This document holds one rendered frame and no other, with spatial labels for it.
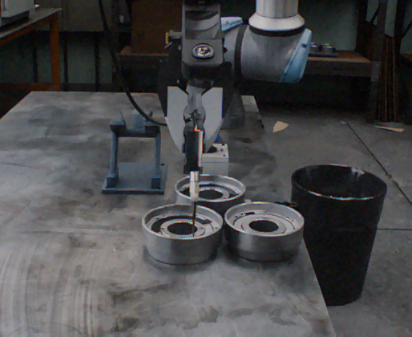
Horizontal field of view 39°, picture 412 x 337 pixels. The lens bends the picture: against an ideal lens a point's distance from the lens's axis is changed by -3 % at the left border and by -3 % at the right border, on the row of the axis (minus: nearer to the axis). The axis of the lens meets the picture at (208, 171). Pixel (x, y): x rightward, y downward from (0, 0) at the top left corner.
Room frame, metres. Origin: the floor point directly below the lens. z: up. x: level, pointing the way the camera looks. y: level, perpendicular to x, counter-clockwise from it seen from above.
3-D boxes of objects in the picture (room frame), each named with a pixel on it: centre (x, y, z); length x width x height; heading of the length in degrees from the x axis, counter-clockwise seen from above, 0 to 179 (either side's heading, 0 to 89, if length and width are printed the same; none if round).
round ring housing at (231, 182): (0.83, 0.00, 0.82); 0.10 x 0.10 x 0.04
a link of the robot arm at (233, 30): (1.33, -0.01, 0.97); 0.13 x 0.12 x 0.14; 74
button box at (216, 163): (0.99, 0.00, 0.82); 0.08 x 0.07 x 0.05; 1
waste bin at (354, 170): (1.94, -0.45, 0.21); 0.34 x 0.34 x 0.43
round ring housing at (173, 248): (0.71, 0.03, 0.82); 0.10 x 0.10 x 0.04
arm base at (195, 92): (1.33, 0.00, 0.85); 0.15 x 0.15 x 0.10
